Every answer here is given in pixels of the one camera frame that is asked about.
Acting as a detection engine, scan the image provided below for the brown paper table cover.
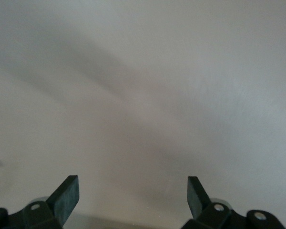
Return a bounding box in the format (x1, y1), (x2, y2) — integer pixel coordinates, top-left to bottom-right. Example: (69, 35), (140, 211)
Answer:
(0, 0), (286, 229)

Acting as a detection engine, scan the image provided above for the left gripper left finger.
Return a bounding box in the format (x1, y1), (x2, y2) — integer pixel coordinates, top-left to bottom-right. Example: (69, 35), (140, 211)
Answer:
(0, 175), (80, 229)

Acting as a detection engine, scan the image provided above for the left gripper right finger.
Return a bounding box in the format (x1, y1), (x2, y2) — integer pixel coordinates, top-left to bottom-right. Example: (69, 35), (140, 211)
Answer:
(181, 176), (286, 229)

